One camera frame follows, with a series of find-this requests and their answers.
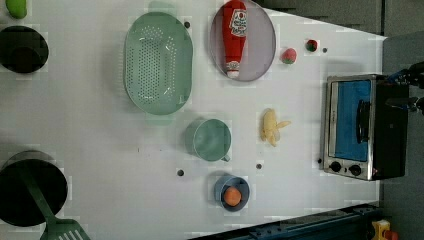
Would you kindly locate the yellow plush peeled banana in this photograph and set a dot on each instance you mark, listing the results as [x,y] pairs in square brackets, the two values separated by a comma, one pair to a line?
[270,127]

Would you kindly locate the blue small bowl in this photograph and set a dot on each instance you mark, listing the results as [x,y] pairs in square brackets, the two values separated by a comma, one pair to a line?
[226,181]

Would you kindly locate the orange plush ball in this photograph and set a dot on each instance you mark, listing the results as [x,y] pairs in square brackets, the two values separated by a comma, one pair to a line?
[232,196]

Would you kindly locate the green plastic colander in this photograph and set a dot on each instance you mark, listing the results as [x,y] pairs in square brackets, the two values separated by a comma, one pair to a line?
[158,63]

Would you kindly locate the grey round plate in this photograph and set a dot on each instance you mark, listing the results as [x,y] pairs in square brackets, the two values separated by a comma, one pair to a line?
[260,45]

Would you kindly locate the pink plush strawberry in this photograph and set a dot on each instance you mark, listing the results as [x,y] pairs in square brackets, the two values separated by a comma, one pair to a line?
[289,56]

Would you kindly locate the red plush ketchup bottle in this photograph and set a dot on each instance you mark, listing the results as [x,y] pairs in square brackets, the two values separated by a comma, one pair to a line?
[234,33]

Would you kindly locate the dark red plush strawberry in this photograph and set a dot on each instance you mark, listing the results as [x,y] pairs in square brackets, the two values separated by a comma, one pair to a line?
[311,45]

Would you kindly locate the silver black toaster oven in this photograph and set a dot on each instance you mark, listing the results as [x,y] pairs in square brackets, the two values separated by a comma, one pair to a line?
[364,137]

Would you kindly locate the green plastic spatula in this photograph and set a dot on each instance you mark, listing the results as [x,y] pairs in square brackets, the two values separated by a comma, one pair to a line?
[56,228]

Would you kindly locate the black round pot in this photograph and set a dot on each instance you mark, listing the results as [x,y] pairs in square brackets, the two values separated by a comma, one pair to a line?
[22,49]

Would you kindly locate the black pot with spatula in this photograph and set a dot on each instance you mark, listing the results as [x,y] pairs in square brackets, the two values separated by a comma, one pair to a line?
[18,207]

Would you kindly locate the green plush fruit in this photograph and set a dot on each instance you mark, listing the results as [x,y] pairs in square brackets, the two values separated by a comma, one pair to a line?
[17,8]

